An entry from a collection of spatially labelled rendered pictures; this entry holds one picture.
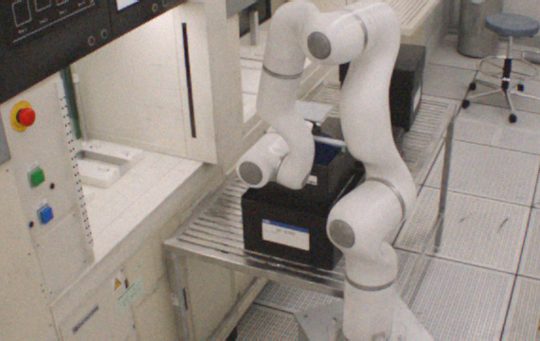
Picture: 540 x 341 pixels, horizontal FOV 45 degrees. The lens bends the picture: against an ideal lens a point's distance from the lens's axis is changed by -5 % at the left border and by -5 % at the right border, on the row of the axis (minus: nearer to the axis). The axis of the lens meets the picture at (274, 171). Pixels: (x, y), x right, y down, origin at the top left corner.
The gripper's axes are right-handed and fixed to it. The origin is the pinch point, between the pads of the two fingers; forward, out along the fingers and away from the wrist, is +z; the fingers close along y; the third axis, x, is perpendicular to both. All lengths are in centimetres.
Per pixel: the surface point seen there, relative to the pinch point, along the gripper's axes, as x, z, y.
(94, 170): -23, -13, -66
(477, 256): -114, 111, 39
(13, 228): -1, -71, -38
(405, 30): -31, 172, -18
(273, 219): -24.6, -14.1, -3.6
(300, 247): -31.8, -14.1, 4.4
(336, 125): -27, 51, -10
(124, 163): -23, -6, -59
